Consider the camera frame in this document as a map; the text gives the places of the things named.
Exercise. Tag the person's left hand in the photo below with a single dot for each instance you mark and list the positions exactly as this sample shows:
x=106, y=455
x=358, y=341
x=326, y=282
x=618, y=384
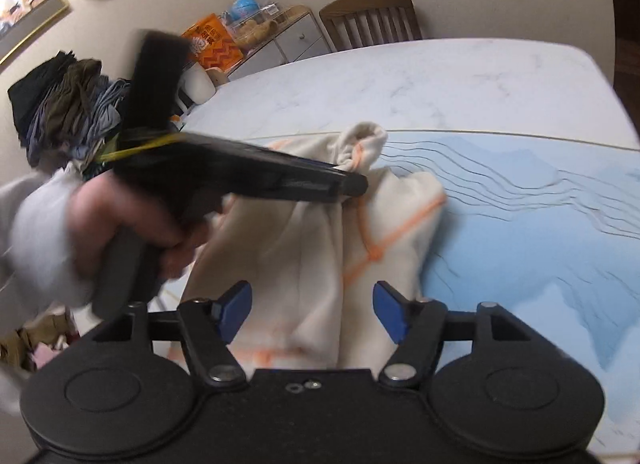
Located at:
x=104, y=206

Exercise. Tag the pile of mixed clothes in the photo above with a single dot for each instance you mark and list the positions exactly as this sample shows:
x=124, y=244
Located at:
x=64, y=109

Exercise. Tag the light blue table cover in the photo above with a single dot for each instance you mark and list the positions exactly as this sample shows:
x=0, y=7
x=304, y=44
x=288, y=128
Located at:
x=540, y=168

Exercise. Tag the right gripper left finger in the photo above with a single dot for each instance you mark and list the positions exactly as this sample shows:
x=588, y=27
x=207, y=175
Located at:
x=207, y=327

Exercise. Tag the white jug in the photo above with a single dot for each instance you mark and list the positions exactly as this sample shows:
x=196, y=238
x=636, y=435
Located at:
x=195, y=88

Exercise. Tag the cream fleece orange-trim pullover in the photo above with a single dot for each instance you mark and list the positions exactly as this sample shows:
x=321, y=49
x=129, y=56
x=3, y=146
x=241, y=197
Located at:
x=312, y=267

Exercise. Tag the brown wooden chair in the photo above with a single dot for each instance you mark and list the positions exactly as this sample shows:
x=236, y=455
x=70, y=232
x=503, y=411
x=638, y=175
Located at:
x=353, y=24

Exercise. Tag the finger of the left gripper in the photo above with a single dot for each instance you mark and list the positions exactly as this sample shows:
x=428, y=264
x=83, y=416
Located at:
x=306, y=180

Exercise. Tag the grey sleeve left forearm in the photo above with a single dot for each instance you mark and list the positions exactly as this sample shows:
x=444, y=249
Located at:
x=37, y=258

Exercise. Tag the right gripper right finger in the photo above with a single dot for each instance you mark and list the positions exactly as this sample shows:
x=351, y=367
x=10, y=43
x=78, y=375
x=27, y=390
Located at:
x=416, y=329

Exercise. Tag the orange patterned bag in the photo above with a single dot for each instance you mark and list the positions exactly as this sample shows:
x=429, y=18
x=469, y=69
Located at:
x=212, y=46

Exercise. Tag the white low drawer cabinet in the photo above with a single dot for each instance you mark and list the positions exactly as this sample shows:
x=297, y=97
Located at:
x=298, y=37

